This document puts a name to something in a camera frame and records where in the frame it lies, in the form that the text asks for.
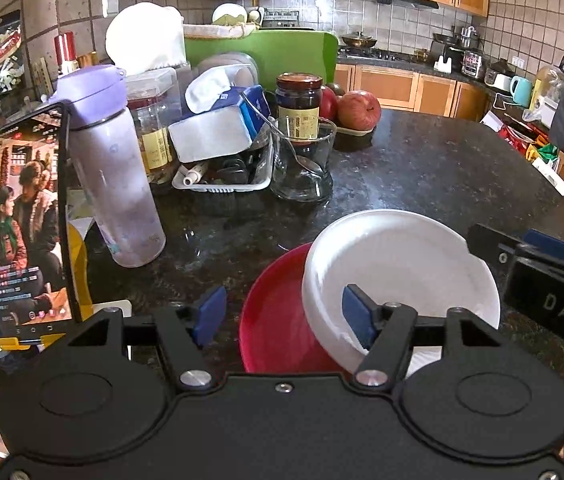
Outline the white bowl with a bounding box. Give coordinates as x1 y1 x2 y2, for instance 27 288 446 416
302 209 501 372

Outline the magenta plastic plate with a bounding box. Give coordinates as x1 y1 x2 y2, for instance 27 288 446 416
239 244 342 374

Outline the yellow phone stand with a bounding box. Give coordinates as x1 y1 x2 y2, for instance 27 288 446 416
0 221 134 354

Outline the white plastic tray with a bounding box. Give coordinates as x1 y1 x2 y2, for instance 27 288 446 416
171 132 273 194

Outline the smartphone on yellow stand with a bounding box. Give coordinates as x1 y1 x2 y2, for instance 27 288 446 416
0 101 80 348

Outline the purple water bottle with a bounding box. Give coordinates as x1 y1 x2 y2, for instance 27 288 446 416
51 65 166 268

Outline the metal spoon in glass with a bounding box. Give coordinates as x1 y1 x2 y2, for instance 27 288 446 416
240 91 324 177

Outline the teal electric kettle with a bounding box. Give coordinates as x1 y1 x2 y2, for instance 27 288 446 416
510 76 532 108

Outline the clear glass cup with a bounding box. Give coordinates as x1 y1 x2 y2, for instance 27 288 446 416
270 118 336 203

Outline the fruit tray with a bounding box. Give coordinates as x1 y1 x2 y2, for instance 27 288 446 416
336 126 375 138

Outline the blue white carton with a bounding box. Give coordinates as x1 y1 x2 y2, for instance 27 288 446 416
168 84 270 162

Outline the red apple right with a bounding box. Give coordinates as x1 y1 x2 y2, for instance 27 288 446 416
337 90 382 131

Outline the red apple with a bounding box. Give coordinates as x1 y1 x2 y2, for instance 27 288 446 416
337 90 382 131
319 86 338 122

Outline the red apple left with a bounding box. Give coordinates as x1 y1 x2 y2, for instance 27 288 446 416
319 86 338 122

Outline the clear jar yellow label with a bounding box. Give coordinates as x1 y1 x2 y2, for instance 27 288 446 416
125 67 182 190

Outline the dark sauce jar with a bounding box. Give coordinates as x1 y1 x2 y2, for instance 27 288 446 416
276 73 322 142

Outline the wok on stove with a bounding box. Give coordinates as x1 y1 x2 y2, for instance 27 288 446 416
340 32 378 49

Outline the green cutting board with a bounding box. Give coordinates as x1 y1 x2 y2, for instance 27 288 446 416
184 28 338 91

